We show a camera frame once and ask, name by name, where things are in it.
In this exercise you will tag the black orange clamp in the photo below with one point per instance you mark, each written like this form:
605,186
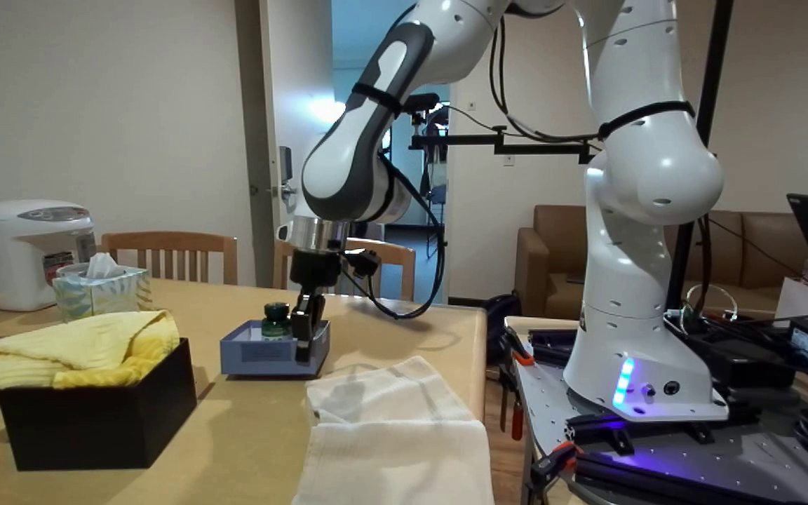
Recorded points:
553,463
516,348
516,419

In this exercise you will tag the black vertical pole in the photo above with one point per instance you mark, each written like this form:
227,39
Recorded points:
717,57

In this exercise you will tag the yellow cloth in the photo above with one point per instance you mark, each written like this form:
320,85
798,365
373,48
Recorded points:
69,352

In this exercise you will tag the patterned tissue box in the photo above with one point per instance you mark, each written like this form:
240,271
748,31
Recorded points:
98,289

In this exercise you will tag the grey-blue cardboard box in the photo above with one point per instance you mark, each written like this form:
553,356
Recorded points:
267,353

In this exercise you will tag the white folded cloth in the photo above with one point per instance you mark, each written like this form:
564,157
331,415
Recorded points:
394,439

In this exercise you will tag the black mounted camera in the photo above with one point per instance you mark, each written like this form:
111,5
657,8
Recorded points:
432,113

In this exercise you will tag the black aluminium rail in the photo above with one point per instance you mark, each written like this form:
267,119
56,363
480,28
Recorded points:
647,426

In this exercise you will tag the white electric water boiler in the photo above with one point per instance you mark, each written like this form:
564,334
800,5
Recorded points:
21,254

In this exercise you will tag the small dark bottle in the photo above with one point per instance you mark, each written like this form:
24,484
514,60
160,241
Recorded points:
279,321

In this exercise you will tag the metal breadboard plate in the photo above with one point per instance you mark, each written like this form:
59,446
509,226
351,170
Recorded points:
553,388

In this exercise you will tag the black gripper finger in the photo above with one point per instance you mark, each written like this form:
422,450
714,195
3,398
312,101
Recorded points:
316,325
300,313

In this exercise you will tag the brown sofa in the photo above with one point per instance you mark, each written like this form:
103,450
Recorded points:
553,254

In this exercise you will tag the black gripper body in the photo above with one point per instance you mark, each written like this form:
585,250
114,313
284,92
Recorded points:
319,268

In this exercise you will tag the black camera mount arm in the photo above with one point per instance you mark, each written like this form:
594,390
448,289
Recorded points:
535,146

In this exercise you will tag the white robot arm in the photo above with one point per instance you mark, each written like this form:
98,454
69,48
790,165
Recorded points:
647,170

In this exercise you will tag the grey door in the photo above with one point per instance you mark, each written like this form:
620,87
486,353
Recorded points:
296,57

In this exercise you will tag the black power brick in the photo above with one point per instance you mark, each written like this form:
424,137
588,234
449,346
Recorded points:
751,359

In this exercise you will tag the black square box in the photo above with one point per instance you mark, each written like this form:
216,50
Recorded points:
96,422

